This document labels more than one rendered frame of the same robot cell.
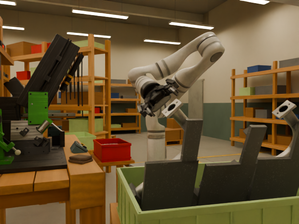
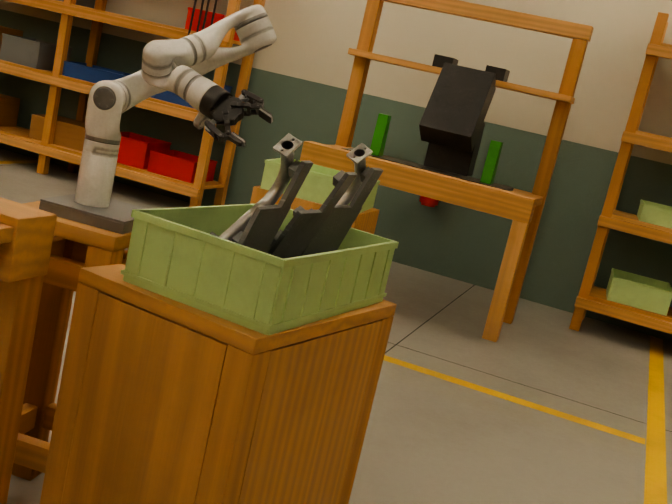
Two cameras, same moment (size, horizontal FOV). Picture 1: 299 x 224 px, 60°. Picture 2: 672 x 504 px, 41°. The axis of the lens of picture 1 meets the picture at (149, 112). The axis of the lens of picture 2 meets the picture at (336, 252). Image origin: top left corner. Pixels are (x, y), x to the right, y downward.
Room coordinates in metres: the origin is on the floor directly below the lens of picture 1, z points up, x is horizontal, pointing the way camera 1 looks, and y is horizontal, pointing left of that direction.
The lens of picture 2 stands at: (-0.70, 1.42, 1.36)
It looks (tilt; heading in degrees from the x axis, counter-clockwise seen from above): 11 degrees down; 308
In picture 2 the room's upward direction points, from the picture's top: 13 degrees clockwise
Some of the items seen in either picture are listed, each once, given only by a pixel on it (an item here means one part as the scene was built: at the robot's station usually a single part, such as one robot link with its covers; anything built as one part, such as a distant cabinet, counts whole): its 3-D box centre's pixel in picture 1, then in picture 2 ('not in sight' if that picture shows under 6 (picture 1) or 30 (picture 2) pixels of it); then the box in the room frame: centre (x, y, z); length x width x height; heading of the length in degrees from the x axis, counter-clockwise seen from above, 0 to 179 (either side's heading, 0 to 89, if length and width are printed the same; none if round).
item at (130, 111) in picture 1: (101, 106); not in sight; (10.22, 1.91, 1.12); 3.16 x 0.54 x 2.24; 111
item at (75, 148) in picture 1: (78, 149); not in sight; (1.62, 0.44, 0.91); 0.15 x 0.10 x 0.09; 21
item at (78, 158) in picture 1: (80, 158); not in sight; (1.31, 0.35, 0.91); 0.10 x 0.08 x 0.03; 60
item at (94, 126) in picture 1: (52, 104); not in sight; (4.82, 1.81, 1.19); 2.30 x 0.55 x 2.39; 62
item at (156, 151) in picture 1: (155, 148); (97, 172); (1.31, -0.03, 0.97); 0.09 x 0.09 x 0.17; 34
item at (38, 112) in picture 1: (38, 107); not in sight; (1.65, 0.71, 1.17); 0.13 x 0.12 x 0.20; 21
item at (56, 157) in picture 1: (29, 150); not in sight; (1.69, 0.79, 0.89); 1.10 x 0.42 x 0.02; 21
